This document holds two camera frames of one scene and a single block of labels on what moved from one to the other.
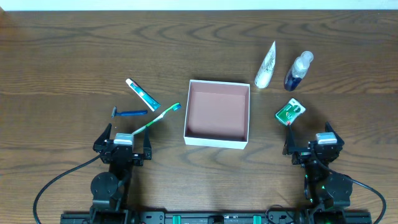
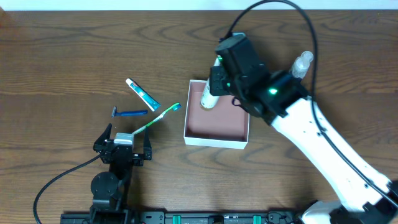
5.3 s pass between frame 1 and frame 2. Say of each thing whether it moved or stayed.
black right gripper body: moved
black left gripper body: stayed
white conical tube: moved
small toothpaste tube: stayed
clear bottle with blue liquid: stayed
